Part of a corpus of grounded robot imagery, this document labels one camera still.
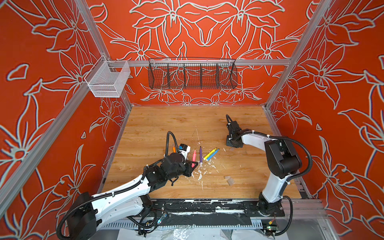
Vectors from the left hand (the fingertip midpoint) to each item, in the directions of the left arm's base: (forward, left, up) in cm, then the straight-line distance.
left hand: (197, 163), depth 74 cm
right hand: (+23, -21, -14) cm, 34 cm away
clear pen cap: (-4, -19, -14) cm, 24 cm away
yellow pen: (+13, -8, -13) cm, 20 cm away
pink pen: (+2, +2, +2) cm, 3 cm away
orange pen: (+3, +12, +8) cm, 14 cm away
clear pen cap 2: (-1, -18, -14) cm, 22 cm away
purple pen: (+12, -2, -14) cm, 18 cm away
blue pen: (+12, -10, -14) cm, 21 cm away
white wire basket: (+39, +58, +19) cm, 73 cm away
